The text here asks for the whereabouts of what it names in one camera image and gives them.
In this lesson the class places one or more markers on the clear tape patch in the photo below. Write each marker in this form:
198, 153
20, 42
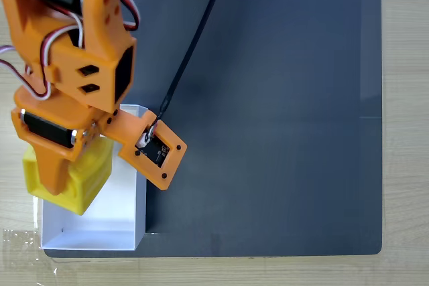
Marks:
20, 242

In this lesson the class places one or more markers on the clear tape strip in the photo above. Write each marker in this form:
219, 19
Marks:
36, 209

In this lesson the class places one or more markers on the dark grey table mat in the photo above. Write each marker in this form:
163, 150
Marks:
268, 148

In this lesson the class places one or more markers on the white open cardboard box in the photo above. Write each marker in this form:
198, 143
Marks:
110, 212

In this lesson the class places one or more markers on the yellow toy block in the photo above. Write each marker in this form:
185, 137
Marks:
85, 185

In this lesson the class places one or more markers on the orange camera mount with board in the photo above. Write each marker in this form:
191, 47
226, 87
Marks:
154, 152

